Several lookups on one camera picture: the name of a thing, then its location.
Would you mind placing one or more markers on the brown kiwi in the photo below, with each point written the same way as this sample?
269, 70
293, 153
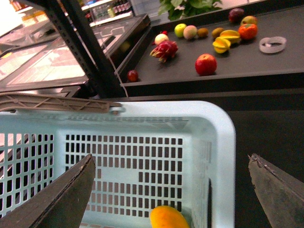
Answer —
216, 32
202, 32

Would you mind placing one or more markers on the black metal shelf post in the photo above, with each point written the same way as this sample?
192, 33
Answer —
74, 28

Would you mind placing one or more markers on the yellow star fruit front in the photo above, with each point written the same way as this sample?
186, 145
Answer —
221, 45

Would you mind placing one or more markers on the brown kiwi left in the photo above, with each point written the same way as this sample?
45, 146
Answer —
202, 32

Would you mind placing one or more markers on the green apple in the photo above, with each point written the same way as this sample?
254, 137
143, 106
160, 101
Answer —
179, 29

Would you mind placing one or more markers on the black fruit display tray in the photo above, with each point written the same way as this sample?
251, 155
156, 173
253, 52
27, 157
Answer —
243, 67

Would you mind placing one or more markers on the yellow star fruit behind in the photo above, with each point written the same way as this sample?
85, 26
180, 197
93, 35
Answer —
231, 35

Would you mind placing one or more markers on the pinkish peach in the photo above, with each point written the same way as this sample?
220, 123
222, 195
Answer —
190, 32

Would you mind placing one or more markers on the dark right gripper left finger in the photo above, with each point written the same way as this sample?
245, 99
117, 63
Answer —
59, 205

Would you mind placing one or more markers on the yellow mango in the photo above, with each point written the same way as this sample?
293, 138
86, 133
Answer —
167, 217

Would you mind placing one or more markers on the light blue plastic shopping basket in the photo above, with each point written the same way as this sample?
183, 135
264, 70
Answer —
146, 154

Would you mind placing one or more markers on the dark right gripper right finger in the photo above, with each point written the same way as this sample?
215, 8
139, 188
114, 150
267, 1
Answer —
280, 194

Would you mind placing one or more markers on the red apple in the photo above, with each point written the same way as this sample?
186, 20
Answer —
206, 65

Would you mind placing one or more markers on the white round fruit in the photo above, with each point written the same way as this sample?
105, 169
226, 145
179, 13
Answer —
160, 38

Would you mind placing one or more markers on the yellow star fruit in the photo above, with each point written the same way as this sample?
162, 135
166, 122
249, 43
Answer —
221, 45
231, 35

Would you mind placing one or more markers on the white drinks shelf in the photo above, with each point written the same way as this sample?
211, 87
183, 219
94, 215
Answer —
99, 12

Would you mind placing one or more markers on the dark purple fruit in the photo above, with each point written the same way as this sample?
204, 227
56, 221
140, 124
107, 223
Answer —
235, 15

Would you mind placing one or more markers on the orange persimmon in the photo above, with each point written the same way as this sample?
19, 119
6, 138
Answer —
248, 31

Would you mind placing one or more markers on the brown kiwi right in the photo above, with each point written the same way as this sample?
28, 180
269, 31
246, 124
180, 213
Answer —
216, 32

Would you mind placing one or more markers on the white tape roll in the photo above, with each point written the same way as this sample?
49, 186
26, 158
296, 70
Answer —
271, 45

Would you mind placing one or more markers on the green potted plant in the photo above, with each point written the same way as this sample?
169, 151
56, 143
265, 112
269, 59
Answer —
178, 9

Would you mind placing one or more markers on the small dark red fruit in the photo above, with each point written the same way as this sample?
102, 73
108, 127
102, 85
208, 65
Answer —
132, 76

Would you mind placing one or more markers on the glass top chest freezer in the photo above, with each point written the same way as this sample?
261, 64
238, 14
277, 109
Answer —
36, 58

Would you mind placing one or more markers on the pink dragon fruit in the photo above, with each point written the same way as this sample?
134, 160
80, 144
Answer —
166, 49

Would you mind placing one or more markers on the red-green mango fruit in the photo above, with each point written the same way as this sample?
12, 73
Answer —
249, 20

